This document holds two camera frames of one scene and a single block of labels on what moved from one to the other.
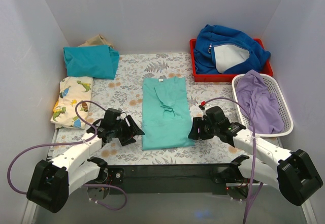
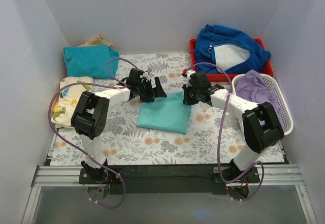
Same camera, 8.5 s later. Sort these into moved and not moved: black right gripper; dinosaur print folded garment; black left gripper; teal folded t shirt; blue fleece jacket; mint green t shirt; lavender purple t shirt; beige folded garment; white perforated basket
Moved: mint green t shirt; black left gripper; black right gripper
Not moved: lavender purple t shirt; beige folded garment; blue fleece jacket; teal folded t shirt; dinosaur print folded garment; white perforated basket
